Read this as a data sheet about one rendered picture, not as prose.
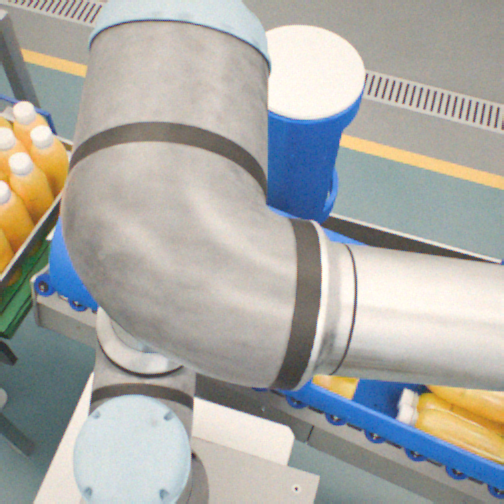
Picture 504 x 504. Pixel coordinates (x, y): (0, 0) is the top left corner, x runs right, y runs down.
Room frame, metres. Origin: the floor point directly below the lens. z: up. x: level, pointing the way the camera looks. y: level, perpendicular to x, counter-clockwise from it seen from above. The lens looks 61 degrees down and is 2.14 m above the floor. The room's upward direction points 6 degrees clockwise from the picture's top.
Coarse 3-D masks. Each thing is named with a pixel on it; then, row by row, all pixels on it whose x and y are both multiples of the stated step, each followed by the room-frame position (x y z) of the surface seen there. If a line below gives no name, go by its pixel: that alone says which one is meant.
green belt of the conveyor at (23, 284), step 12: (48, 252) 0.65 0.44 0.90; (24, 264) 0.62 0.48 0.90; (36, 264) 0.62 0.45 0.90; (24, 276) 0.59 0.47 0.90; (12, 288) 0.56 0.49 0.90; (24, 288) 0.57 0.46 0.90; (12, 300) 0.54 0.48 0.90; (24, 300) 0.54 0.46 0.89; (0, 312) 0.51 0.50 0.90; (12, 312) 0.51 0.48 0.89; (24, 312) 0.52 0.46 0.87; (0, 324) 0.49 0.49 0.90; (12, 324) 0.49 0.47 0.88; (0, 336) 0.48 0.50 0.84; (12, 336) 0.48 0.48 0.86
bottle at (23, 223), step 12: (12, 192) 0.68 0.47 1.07; (0, 204) 0.65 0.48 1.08; (12, 204) 0.66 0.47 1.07; (24, 204) 0.68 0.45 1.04; (0, 216) 0.63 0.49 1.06; (12, 216) 0.64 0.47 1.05; (24, 216) 0.66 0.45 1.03; (12, 228) 0.63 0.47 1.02; (24, 228) 0.65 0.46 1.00; (12, 240) 0.63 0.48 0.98; (24, 240) 0.64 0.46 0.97; (36, 252) 0.65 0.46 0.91
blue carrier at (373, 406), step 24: (288, 216) 0.61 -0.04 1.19; (336, 240) 0.56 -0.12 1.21; (72, 288) 0.47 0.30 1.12; (312, 384) 0.35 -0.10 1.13; (360, 384) 0.41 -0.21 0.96; (384, 384) 0.42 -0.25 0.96; (408, 384) 0.42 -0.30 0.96; (336, 408) 0.32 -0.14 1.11; (360, 408) 0.31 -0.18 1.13; (384, 408) 0.37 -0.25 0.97; (384, 432) 0.29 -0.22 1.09; (408, 432) 0.29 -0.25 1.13; (432, 456) 0.27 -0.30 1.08; (456, 456) 0.26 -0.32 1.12; (480, 480) 0.24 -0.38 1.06
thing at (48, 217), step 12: (60, 192) 0.75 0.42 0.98; (60, 204) 0.73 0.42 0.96; (48, 216) 0.69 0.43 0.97; (36, 228) 0.66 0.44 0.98; (36, 240) 0.65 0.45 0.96; (24, 252) 0.61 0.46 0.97; (12, 264) 0.58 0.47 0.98; (0, 276) 0.55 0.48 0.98; (12, 276) 0.56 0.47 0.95; (0, 288) 0.53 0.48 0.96
